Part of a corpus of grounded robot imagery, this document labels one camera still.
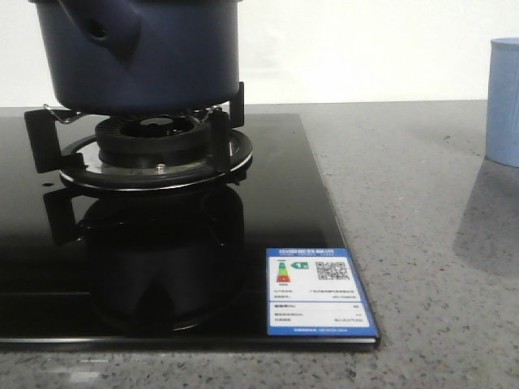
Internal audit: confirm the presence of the light blue ribbed cup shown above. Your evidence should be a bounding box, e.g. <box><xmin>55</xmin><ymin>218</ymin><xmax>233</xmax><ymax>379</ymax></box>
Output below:
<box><xmin>486</xmin><ymin>37</ymin><xmax>518</xmax><ymax>167</ymax></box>

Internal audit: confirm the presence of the black burner pot support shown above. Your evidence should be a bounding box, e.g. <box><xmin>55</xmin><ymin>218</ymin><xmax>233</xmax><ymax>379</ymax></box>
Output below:
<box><xmin>24</xmin><ymin>83</ymin><xmax>252</xmax><ymax>193</ymax></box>

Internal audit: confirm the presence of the dark blue cooking pot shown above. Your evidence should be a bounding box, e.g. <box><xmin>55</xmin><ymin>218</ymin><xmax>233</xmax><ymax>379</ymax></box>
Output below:
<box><xmin>35</xmin><ymin>1</ymin><xmax>239</xmax><ymax>115</ymax></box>

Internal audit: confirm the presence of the black glass gas stove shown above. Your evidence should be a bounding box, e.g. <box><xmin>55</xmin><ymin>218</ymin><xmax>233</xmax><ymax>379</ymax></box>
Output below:
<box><xmin>1</xmin><ymin>113</ymin><xmax>380</xmax><ymax>351</ymax></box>

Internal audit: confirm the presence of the blue energy label sticker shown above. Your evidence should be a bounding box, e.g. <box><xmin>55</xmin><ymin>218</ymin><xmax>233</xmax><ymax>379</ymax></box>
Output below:
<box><xmin>266</xmin><ymin>248</ymin><xmax>379</xmax><ymax>343</ymax></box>

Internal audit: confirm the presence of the black gas burner head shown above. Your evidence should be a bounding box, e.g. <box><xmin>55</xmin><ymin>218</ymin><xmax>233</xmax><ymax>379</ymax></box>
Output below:
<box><xmin>96</xmin><ymin>117</ymin><xmax>210</xmax><ymax>168</ymax></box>

